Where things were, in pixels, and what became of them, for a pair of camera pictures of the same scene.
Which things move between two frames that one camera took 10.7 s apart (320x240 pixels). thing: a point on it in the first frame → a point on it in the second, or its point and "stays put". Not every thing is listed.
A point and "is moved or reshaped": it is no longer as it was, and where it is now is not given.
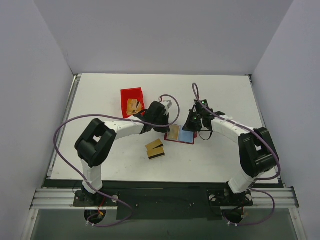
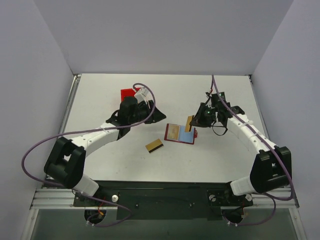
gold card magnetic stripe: (156, 153) is moved or reshaped
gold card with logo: (173, 133) stays put
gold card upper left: (153, 144) stays put
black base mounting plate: (165, 201) stays put
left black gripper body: (162, 122) → (151, 112)
